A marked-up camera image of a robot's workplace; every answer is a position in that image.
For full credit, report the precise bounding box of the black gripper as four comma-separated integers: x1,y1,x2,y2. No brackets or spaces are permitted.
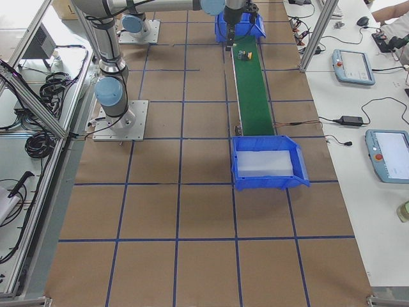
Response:
223,0,258,52

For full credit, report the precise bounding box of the yellow mushroom push button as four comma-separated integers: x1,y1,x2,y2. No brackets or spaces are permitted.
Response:
237,50,252,61

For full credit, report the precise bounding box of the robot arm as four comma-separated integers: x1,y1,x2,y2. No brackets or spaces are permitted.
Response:
105,0,259,51
73,1,135,130

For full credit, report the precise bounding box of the person hand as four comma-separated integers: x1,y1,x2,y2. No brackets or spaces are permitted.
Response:
372,4,406,24

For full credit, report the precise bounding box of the blue plastic bin left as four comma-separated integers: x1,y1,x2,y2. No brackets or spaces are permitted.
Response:
215,13,266,42

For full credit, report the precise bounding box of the blue plastic bin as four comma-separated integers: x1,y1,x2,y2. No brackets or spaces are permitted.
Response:
215,13,266,42
232,135,310,191

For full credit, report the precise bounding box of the green conveyor belt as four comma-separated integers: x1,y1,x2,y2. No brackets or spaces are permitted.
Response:
232,36,275,136

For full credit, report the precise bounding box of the teach pendant far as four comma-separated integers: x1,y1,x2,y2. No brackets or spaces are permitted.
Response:
332,49,375,86

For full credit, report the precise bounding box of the teach pendant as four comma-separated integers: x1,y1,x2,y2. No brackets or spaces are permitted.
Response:
365,129,408,184
332,49,375,86

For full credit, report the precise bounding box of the blue plastic bin right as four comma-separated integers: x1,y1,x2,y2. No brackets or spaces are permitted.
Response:
232,135,310,191

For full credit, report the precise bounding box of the white foam pad right bin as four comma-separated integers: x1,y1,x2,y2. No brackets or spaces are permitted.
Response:
236,150,293,177

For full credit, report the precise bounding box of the black computer mouse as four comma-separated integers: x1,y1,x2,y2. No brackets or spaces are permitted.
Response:
356,16,369,27

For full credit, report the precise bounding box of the black power adapter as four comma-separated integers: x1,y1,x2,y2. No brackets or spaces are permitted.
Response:
340,116,364,127

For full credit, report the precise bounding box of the teach pendant near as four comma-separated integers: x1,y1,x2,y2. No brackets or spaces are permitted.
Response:
365,129,408,184

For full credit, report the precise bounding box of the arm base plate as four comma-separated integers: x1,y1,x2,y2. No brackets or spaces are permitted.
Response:
91,100,149,141
119,15,160,45

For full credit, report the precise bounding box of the aluminium frame post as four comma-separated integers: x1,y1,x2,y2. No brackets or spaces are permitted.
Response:
299,0,338,72

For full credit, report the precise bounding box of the red black wire pair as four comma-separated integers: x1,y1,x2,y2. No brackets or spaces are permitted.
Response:
274,120,323,128

